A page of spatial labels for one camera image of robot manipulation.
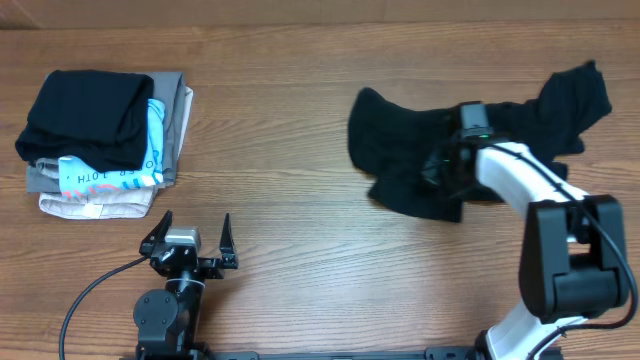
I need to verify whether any folded black garment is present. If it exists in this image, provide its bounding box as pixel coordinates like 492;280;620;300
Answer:
15;70;154;172

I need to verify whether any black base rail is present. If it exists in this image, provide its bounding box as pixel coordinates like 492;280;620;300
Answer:
122;346;489;360

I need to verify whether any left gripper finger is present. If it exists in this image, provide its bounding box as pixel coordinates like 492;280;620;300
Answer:
139;210;173;255
219;213;239;269

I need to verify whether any folded light blue printed shirt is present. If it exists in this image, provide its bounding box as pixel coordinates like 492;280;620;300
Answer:
58;99;165;198

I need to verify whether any black t-shirt with logo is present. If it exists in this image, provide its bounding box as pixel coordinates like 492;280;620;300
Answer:
347;61;612;223

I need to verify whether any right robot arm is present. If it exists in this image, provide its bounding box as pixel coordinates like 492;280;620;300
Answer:
444;135;639;359

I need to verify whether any folded beige garment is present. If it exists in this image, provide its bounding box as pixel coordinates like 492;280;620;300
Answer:
26;87;194;220

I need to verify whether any folded gray garment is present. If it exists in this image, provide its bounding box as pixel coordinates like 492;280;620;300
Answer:
30;72;187;195

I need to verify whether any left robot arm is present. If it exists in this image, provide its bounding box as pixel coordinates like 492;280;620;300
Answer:
133;211;239;359

